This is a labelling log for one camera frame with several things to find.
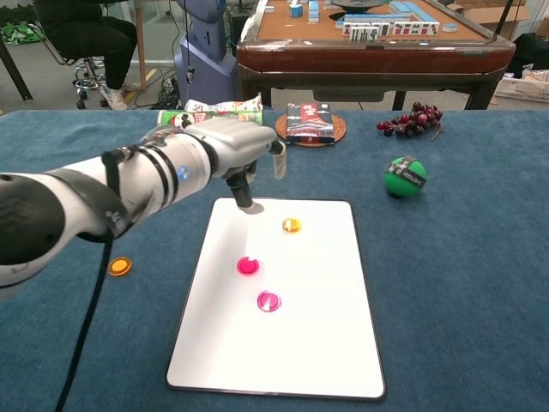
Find hanging black pendant cable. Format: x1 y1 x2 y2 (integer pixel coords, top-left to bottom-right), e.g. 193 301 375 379
183 0 196 85

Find wooden post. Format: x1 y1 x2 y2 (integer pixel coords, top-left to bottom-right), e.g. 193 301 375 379
135 0 148 90

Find green ball with black strap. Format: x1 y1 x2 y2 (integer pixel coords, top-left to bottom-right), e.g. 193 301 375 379
383 155 428 199

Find upright mahjong tile row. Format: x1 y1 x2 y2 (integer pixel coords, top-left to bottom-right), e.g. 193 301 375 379
349 25 382 44

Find brown cardboard box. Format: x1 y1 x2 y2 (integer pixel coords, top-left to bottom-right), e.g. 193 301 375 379
449 0 531 25

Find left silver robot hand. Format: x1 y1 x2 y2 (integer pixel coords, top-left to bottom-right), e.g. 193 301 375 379
184 118 287 215

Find face-up mahjong tile row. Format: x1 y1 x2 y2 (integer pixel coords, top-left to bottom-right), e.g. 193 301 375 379
341 21 441 38

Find black bag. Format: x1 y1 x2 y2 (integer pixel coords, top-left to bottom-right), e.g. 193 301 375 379
508 33 549 79

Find green Pringles can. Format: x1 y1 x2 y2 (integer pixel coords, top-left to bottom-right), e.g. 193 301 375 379
156 109 264 130

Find dark wooden leg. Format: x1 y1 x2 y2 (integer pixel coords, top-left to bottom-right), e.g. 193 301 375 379
0 38 34 103

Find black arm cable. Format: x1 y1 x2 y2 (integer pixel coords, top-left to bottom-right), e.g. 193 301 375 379
53 148 130 412

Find black chrome stool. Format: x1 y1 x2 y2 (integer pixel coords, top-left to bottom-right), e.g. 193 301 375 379
25 21 108 111

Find blue machine base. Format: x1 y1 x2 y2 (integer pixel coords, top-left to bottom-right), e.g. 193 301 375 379
173 0 238 106

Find black floor cable bundle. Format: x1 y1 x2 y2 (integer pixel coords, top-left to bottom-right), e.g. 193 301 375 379
135 68 181 111

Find white plastic basket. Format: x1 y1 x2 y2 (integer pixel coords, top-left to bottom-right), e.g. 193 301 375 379
492 76 549 104

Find person in black trousers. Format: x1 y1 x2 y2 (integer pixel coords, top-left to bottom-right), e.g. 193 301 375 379
32 0 138 111

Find pink disc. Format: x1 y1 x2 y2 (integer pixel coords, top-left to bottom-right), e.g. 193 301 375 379
256 290 283 313
236 256 260 276

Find white snack bag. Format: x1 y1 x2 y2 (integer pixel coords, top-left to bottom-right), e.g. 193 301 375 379
184 94 263 115

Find brown mahjong table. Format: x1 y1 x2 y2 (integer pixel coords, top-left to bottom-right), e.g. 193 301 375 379
236 0 517 112

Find dark red grape bunch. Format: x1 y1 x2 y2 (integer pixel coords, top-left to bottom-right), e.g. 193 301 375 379
376 101 444 139

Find dark round dish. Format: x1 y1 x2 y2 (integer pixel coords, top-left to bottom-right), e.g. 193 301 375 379
329 0 390 13

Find green foliage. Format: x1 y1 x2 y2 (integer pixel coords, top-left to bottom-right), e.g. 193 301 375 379
0 23 39 46

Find dark red card box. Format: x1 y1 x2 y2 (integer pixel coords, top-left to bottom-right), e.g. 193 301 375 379
286 102 337 146

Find brown woven coaster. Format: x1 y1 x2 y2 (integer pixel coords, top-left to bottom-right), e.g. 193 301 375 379
274 112 347 148

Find white magnetic board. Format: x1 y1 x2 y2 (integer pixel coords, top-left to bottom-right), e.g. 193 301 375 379
165 197 387 403

